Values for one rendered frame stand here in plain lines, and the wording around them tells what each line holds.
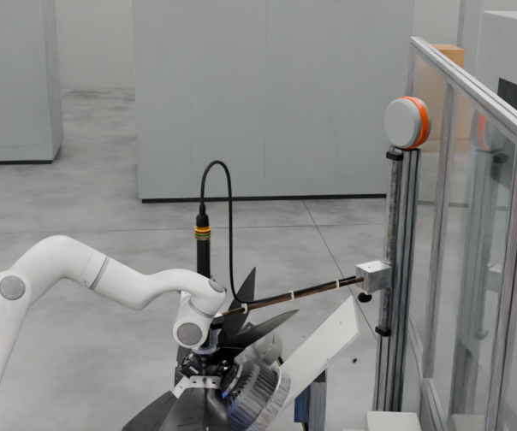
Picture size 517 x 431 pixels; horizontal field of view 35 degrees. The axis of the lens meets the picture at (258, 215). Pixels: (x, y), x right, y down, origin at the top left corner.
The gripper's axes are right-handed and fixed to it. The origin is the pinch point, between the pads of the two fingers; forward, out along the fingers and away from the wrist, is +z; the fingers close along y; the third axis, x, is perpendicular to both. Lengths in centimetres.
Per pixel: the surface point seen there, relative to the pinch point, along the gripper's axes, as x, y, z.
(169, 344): -152, -50, 249
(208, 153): -104, -55, 545
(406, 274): -12, 62, 38
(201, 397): -31.9, -0.1, -7.7
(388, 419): -54, 56, 18
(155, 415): -46.2, -15.6, 4.6
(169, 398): -41.2, -11.6, 6.3
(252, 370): -31.8, 13.4, 7.9
